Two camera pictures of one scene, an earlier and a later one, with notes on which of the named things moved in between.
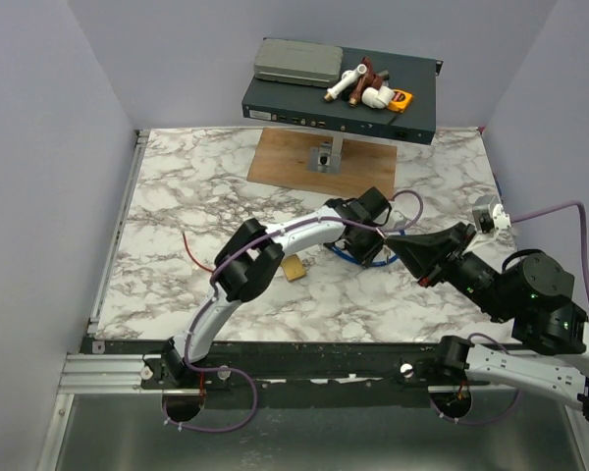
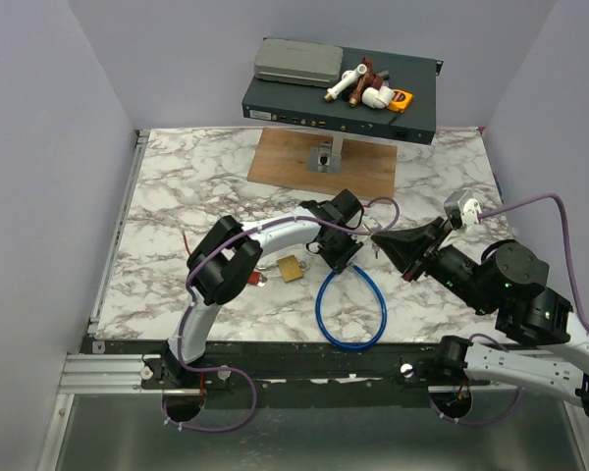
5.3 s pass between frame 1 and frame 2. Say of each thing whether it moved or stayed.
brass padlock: stayed
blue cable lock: moved
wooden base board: stayed
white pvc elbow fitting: stayed
